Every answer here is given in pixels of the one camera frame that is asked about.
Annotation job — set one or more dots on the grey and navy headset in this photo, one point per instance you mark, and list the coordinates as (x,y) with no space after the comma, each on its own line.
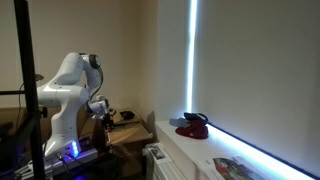
(195,116)

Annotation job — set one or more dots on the dark red cap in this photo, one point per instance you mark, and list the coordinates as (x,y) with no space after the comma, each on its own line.
(193,130)

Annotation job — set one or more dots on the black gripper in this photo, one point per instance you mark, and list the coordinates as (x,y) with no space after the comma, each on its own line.
(108,119)

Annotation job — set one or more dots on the black camera stand pole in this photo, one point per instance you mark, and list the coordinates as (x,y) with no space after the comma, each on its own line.
(30,90)

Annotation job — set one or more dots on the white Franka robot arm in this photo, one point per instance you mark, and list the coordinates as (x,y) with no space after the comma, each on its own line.
(66,96)

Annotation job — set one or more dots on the wooden drawer cabinet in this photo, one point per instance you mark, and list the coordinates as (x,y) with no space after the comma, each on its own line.
(131,116)

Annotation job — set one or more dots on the white radiator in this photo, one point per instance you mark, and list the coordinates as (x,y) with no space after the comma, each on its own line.
(160,163)

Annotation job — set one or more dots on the printed magazine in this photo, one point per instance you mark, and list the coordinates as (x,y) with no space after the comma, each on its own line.
(233,168)

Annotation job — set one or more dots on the white roller blind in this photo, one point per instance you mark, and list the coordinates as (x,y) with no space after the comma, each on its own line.
(260,76)

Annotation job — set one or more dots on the open wooden drawer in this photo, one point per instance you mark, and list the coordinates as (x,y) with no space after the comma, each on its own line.
(130,132)

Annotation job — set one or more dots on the brown cardboard box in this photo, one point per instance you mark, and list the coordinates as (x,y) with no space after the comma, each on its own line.
(88,126)

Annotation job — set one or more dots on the small black object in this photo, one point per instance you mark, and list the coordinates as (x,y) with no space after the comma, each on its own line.
(127,115)

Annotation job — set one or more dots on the metal robot base platform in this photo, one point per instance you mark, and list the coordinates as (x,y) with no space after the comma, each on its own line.
(66,160)

